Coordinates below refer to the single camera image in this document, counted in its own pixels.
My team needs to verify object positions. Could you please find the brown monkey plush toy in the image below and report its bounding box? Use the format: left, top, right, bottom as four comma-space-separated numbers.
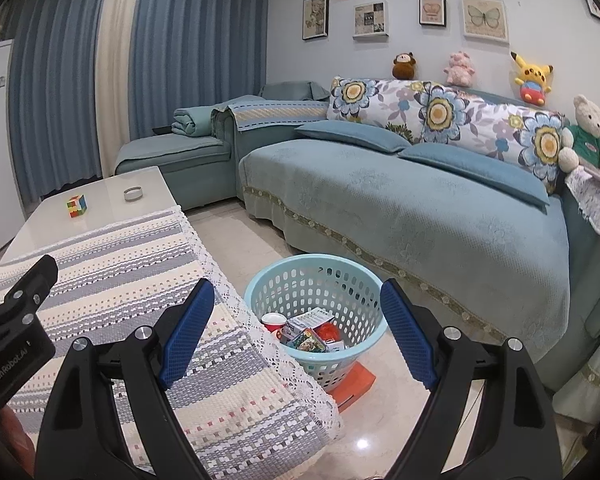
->
392, 51, 420, 81

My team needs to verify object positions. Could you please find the yellow mouse plush toy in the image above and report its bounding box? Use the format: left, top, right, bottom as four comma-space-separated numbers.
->
510, 50, 554, 106

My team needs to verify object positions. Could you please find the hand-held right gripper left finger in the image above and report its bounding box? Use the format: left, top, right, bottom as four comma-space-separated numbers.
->
34, 277, 217, 480

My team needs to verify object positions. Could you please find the white curtain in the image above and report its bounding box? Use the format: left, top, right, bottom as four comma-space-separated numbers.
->
96, 0, 147, 181

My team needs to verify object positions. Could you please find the folded teal blanket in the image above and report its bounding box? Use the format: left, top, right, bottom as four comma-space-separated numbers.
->
171, 104, 217, 137

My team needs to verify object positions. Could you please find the butterfly picture frame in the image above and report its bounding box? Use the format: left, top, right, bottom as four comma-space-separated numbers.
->
461, 0, 510, 43

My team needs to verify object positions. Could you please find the orange plastic bag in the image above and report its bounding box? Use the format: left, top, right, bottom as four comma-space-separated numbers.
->
316, 322, 342, 345

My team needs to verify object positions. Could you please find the striped woven tablecloth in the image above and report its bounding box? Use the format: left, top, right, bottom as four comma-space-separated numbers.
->
0, 206, 344, 480

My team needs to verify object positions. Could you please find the blue curtain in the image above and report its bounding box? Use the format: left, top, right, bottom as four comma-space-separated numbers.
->
5, 0, 112, 201
127, 0, 272, 146

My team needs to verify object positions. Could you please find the pink pig plush toy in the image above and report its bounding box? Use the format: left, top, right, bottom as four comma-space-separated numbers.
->
442, 50, 476, 87

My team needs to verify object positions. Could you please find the light blue plastic basket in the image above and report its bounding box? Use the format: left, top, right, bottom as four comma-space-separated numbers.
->
243, 253, 389, 393

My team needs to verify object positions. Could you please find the teal corner sofa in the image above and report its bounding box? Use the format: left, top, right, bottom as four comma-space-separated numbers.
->
114, 80, 600, 431

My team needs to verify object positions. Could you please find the blue cushion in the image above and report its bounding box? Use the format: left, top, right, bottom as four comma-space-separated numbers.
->
397, 142, 551, 208
294, 121, 413, 155

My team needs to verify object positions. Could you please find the blue red playing card box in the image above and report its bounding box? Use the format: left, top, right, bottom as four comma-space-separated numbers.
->
291, 327, 327, 353

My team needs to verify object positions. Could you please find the orange flat box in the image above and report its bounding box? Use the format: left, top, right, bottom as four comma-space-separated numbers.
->
328, 360, 377, 414

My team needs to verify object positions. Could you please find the colourful puzzle cube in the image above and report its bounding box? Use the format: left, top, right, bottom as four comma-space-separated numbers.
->
65, 193, 89, 220

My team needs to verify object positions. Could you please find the white refrigerator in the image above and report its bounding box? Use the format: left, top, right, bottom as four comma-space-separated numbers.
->
0, 39, 28, 256

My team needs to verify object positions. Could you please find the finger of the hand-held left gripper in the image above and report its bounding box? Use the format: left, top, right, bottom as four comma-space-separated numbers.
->
0, 254, 60, 349

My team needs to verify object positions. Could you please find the white collage picture frame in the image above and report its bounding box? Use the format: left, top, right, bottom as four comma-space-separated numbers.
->
352, 1, 390, 39

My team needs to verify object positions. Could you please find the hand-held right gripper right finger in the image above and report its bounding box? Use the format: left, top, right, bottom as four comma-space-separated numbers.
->
380, 277, 565, 480

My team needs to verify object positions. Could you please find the tall black picture frame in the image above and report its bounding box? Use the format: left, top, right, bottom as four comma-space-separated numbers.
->
301, 0, 330, 42

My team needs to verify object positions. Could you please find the patterned blue sofa throw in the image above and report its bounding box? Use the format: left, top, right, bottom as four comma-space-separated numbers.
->
211, 97, 331, 136

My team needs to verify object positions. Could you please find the white teddy bear green shirt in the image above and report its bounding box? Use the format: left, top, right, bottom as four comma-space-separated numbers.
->
558, 94, 600, 173

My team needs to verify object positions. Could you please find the crown picture frame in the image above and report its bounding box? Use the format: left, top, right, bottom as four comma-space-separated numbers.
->
419, 0, 448, 27

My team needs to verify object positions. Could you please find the floral pillow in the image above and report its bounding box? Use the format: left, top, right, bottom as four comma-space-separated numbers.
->
326, 76, 433, 143
412, 82, 521, 161
490, 105, 568, 196

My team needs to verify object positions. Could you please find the white lace cloth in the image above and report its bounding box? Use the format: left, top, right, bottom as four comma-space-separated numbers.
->
564, 165, 600, 237

